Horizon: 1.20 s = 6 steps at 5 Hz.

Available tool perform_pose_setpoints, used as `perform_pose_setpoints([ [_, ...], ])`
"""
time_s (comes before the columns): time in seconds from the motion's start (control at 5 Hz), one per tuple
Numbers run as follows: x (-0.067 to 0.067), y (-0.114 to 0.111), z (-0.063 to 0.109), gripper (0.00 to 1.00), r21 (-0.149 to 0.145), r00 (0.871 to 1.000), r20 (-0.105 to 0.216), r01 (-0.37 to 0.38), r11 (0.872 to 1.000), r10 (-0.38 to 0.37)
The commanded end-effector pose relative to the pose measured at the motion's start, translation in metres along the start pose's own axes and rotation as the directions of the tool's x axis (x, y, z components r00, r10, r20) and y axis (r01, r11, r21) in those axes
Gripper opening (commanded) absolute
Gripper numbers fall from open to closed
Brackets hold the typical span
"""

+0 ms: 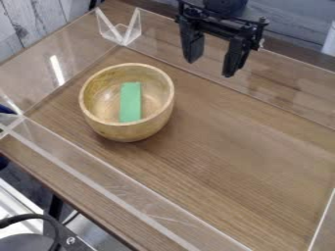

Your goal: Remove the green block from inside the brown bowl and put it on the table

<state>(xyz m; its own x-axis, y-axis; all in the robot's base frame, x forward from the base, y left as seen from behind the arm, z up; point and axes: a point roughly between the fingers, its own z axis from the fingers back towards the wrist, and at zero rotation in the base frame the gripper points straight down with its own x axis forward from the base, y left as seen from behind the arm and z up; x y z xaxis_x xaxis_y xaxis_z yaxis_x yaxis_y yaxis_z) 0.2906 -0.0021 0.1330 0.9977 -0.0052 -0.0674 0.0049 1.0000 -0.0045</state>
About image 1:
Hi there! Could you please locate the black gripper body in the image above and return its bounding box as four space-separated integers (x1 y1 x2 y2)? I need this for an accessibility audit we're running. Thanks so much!
174 0 269 50

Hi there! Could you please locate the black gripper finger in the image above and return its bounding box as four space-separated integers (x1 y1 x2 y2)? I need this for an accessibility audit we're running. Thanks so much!
178 17 204 64
223 36 251 77

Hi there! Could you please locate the green rectangular block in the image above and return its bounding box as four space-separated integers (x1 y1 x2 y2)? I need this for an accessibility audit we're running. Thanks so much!
118 82 141 123

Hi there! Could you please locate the brown wooden bowl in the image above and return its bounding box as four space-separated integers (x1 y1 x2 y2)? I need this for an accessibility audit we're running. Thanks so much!
78 63 174 142

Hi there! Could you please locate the black table leg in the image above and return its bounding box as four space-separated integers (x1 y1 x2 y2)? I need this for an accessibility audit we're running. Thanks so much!
48 195 64 221

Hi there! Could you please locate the clear acrylic corner bracket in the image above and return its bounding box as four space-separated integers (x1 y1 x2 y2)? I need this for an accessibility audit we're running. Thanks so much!
96 8 141 46

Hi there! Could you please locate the clear acrylic tray wall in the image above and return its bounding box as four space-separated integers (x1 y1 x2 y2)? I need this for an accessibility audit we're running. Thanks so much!
0 116 251 251

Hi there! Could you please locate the black cable loop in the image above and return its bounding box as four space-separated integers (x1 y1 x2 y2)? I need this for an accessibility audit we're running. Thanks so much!
0 213 62 251

